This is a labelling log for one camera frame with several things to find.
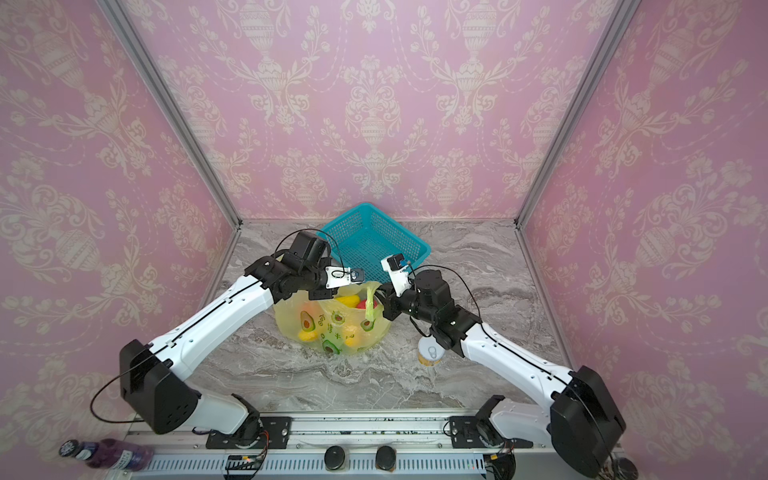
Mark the aluminium corner post left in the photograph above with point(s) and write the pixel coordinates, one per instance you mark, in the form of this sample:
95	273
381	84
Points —
147	68

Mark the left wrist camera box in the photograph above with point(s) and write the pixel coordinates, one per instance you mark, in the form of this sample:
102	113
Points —
337	277

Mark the yellow orange toy mango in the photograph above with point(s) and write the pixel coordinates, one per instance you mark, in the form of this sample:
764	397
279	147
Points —
350	301

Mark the black knob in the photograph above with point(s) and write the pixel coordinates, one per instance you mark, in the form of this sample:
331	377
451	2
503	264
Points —
335	458
386	458

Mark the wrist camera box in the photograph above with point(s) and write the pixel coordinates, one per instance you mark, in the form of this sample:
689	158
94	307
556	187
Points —
397	268
337	277

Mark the yellow tin can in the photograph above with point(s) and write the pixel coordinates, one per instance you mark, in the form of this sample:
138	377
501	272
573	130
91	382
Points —
430	352

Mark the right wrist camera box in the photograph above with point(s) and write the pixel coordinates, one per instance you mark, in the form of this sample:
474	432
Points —
397	268

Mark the black knob left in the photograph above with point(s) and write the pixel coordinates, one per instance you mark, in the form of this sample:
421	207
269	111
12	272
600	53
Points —
335	458

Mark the yellow toy lemon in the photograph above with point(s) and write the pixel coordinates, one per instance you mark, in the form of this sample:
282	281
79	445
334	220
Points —
308	336

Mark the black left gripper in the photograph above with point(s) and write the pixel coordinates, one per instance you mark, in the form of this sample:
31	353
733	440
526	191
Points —
324	293

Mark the teal plastic mesh basket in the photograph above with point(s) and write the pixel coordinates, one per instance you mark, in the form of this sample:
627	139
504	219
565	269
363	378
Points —
364	235

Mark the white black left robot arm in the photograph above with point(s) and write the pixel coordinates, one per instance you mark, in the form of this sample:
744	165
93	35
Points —
154	376

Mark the black knob right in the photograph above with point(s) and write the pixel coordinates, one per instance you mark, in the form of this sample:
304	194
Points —
386	458

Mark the aluminium corner post right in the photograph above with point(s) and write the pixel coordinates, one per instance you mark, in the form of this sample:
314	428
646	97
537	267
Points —
616	27

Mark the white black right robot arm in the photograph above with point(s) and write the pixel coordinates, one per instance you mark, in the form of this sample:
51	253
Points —
578	416

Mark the yellow translucent plastic bag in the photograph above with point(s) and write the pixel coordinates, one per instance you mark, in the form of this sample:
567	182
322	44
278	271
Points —
329	316

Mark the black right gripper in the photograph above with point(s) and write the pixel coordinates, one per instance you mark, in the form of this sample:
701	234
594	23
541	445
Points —
390	300

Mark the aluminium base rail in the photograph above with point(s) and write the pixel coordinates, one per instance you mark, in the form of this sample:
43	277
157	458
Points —
430	444

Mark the purple plastic bottle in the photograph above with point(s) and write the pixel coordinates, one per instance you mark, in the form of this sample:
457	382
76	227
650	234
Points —
108	454

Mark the aluminium corner post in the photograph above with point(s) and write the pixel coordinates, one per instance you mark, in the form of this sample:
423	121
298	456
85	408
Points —
616	27
147	68

